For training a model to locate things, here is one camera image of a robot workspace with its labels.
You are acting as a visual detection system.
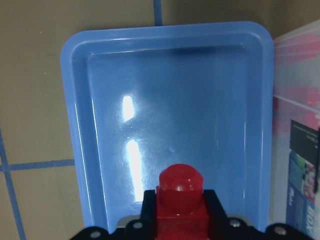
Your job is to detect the red block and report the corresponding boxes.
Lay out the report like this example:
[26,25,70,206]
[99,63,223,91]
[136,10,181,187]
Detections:
[156,163,209,240]

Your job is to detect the clear plastic storage box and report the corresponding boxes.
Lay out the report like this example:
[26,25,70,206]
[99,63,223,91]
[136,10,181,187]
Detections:
[269,21,320,240]

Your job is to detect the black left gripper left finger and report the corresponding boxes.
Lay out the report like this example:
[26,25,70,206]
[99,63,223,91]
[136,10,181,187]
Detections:
[124,190,156,235]

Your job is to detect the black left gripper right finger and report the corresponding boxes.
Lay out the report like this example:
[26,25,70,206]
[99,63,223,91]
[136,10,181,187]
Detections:
[203,189,250,230]

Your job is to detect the blue plastic tray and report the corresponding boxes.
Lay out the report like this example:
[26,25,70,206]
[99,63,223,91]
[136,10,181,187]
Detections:
[60,21,274,232]

